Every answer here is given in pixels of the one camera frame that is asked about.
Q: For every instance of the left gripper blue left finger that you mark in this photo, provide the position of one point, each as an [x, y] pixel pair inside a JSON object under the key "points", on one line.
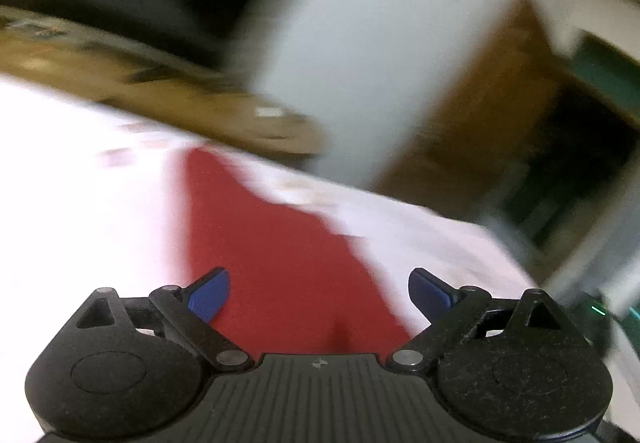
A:
{"points": [[186, 314]]}

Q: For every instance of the wooden door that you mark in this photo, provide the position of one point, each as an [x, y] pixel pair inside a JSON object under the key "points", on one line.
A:
{"points": [[461, 152]]}

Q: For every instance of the small white object on stand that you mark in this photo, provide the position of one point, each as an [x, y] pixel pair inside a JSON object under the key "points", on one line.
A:
{"points": [[269, 112]]}

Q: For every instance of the wooden TV stand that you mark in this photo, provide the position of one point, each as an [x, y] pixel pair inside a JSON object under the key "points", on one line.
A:
{"points": [[112, 71]]}

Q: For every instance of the floral white bed sheet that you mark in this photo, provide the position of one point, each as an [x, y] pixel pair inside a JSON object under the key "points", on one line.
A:
{"points": [[92, 223]]}

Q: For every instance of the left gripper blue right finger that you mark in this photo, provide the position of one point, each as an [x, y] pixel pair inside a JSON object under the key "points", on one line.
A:
{"points": [[454, 315]]}

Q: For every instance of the red embellished knit sweater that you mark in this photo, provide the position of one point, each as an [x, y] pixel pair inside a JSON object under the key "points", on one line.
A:
{"points": [[295, 287]]}

